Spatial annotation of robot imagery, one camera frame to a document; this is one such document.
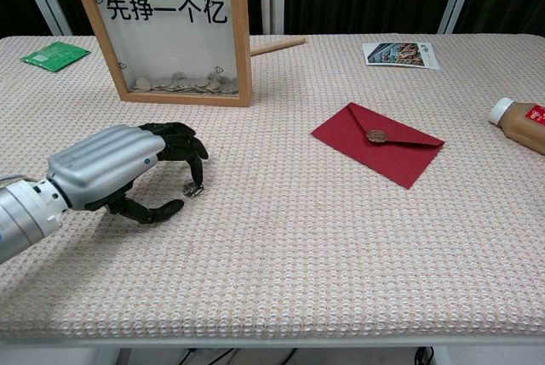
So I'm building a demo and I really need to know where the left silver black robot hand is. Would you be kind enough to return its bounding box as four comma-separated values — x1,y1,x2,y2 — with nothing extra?
45,121,209,225

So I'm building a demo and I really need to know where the pile of silver coins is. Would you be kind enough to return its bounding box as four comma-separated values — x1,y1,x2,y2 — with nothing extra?
134,70,239,96

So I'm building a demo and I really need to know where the wooden frame coin bank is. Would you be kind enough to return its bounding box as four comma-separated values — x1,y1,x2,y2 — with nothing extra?
63,0,253,109

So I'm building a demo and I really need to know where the green flat packet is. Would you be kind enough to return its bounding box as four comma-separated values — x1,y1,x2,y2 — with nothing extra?
20,41,92,73

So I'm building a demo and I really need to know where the beige woven tablecloth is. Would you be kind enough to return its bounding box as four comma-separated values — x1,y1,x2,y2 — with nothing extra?
0,33,545,339

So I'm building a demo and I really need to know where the wooden stick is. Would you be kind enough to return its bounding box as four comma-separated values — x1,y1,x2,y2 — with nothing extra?
250,35,307,58

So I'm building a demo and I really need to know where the red envelope with wax seal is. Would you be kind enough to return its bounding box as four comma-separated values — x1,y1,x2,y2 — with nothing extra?
312,101,446,190

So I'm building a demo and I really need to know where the picture postcard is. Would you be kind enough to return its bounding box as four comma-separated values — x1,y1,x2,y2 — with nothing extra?
361,41,441,71

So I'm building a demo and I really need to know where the milk tea bottle white cap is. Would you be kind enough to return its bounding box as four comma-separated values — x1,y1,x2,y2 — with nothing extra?
488,97,545,154

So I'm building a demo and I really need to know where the black floor cable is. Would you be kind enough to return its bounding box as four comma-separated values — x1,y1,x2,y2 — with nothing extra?
413,345,436,365
272,347,299,365
177,346,239,365

